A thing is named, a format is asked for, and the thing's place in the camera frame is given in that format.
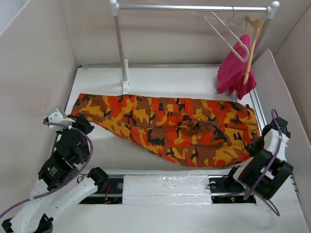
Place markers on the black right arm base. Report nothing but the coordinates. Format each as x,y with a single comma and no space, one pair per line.
225,189

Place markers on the white metal clothes rack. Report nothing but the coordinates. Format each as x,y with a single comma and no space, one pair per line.
269,11

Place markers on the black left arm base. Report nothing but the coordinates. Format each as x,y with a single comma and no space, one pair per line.
112,195

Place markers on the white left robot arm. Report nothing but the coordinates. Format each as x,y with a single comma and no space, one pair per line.
72,153

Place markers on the orange camouflage trousers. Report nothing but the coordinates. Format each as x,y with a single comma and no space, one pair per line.
188,132

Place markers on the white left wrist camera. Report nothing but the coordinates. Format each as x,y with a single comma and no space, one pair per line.
56,115

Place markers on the pink garment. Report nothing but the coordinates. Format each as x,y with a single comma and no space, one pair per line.
231,76

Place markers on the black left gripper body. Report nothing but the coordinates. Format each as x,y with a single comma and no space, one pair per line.
79,122

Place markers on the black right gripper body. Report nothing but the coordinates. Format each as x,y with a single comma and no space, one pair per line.
256,146

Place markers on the wooden hanger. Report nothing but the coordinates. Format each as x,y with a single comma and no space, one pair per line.
256,24

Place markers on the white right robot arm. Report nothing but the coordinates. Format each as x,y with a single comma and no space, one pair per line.
266,173

